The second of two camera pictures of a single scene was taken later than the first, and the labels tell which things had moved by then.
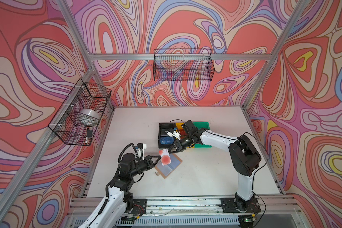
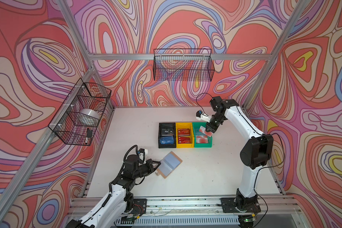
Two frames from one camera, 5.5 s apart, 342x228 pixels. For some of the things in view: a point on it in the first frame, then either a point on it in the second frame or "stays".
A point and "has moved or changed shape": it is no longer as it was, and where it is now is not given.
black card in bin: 165,131 stays
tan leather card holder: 166,170 stays
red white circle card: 165,156 has moved or changed shape
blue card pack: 166,140 stays
